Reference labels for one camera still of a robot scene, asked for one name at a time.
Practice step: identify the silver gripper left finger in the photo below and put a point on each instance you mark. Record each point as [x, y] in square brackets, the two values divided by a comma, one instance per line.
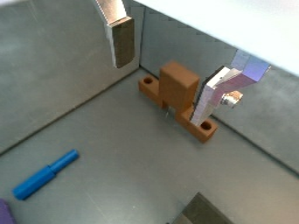
[120, 30]

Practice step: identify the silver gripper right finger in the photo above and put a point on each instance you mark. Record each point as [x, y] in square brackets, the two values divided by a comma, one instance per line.
[218, 90]

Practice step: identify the brown T-shaped block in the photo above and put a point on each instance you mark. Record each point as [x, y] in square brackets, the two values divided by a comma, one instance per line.
[172, 91]

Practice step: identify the purple board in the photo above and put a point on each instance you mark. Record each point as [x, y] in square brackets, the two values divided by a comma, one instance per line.
[5, 216]

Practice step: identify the blue cylindrical peg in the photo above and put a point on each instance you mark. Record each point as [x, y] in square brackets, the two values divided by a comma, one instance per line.
[42, 176]

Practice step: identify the dark angle bracket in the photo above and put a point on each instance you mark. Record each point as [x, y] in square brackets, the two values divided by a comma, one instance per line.
[200, 212]

